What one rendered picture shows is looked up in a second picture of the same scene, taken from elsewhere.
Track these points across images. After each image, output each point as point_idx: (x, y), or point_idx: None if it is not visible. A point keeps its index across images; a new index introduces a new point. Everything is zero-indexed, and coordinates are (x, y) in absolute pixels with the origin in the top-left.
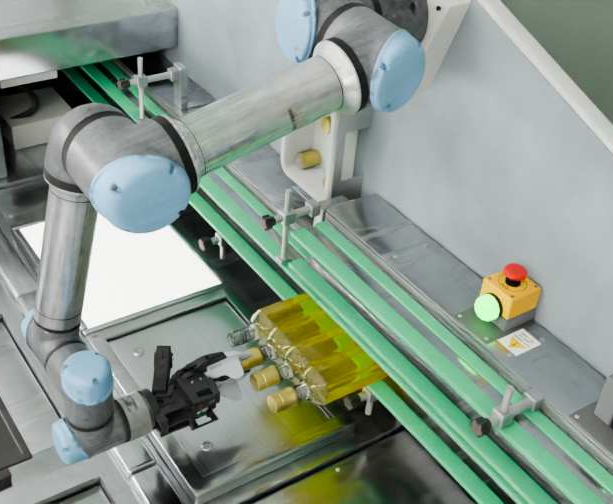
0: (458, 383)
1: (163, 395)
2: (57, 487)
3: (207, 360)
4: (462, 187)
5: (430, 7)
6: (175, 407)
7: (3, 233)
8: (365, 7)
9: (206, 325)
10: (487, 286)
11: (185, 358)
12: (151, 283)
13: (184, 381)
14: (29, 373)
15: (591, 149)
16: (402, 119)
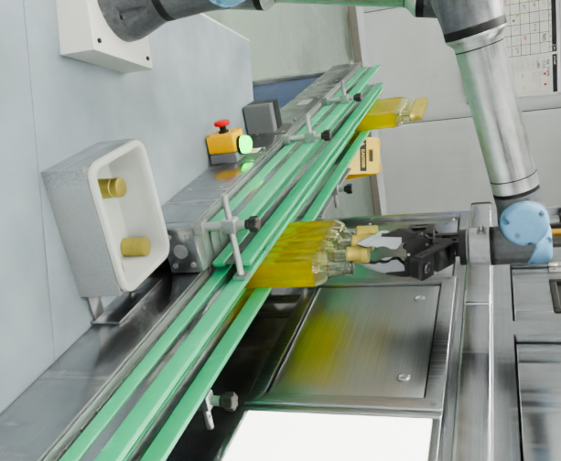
0: (302, 152)
1: (447, 240)
2: (553, 324)
3: (400, 229)
4: (169, 126)
5: None
6: (446, 233)
7: None
8: None
9: (315, 377)
10: (234, 137)
11: (367, 358)
12: (312, 443)
13: (427, 231)
14: (525, 438)
15: (192, 18)
16: (122, 126)
